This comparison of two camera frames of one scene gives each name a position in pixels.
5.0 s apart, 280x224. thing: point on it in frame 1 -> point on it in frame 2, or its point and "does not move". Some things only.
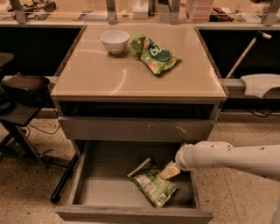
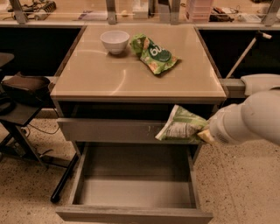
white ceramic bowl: (115, 41) does not move
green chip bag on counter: (157, 59) does not move
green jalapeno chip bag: (157, 190) -> (182, 125)
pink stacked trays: (200, 10) does not move
